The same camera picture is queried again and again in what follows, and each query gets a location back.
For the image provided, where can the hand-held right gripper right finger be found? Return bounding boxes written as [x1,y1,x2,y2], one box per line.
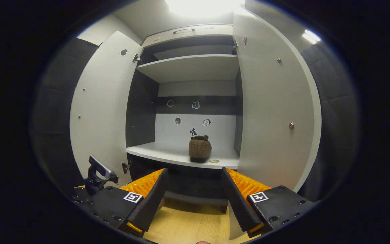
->
[220,167,314,238]

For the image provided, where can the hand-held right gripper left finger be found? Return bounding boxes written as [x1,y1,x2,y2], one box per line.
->
[78,169,170,238]

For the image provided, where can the brown fuzzy shoe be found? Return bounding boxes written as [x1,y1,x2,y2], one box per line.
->
[188,135,212,163]

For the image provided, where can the grey shoe cabinet door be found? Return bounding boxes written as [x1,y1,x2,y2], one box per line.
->
[70,30,144,187]
[228,7,322,240]

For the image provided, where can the grey cabinet drawer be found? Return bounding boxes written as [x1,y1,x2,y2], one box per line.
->
[142,24,233,48]

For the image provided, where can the black backdrop cloth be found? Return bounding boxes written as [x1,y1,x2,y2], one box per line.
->
[32,37,360,201]

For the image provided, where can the small ceiling light panel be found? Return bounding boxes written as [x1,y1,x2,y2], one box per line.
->
[302,29,321,44]

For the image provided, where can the large ceiling light panel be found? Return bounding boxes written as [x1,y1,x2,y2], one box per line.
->
[165,0,246,17]

